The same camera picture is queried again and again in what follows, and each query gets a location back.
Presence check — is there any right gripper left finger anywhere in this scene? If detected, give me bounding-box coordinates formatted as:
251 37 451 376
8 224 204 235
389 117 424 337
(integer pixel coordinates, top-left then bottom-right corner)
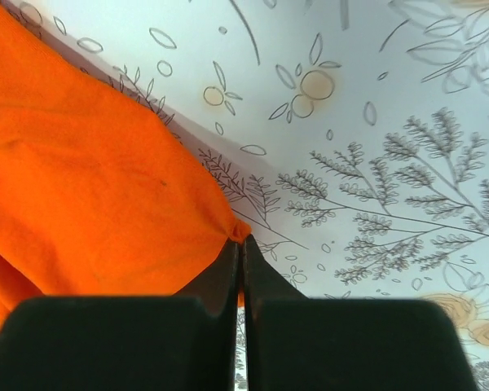
0 241 240 390

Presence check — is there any orange t shirt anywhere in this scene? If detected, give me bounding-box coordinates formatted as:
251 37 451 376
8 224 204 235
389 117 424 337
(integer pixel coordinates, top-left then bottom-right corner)
0 5 251 328

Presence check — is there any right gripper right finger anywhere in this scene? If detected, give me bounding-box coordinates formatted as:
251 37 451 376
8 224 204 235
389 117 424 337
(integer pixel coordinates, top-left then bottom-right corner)
241 237 477 391

